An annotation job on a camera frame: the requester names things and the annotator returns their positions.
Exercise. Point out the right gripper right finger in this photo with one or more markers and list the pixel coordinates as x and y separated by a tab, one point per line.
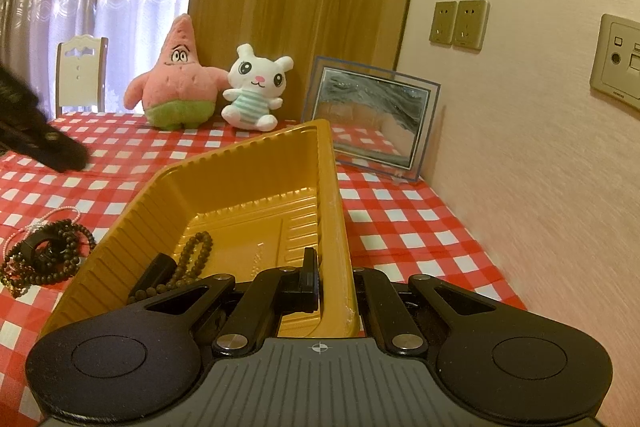
384	315

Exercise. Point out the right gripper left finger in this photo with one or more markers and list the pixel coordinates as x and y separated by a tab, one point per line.
273	294

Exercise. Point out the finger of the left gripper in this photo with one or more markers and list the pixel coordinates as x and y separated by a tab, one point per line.
45	144

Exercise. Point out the black wrist watch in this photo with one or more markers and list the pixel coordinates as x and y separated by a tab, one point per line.
32	246

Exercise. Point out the black strap watch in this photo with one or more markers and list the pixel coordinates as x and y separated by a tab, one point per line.
159	271

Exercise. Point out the golden plastic tray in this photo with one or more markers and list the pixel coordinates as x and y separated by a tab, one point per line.
263	201

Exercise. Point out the white wooden chair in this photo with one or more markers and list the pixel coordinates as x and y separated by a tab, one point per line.
80	73

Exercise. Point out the pink starfish plush toy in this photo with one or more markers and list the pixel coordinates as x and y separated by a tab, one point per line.
178	92

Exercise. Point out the white bunny plush toy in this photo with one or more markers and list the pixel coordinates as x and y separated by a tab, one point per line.
256	88

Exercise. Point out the glass sand art frame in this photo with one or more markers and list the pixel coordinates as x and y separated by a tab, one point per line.
381	120

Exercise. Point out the left wall switch plate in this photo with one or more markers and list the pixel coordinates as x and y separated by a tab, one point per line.
444	17

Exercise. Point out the wall switch plate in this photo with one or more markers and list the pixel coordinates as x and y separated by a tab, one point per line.
444	17
470	24

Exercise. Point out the right wall switch plate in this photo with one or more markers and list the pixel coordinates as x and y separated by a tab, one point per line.
470	24

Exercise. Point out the wall socket plate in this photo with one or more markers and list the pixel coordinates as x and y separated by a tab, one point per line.
616	65

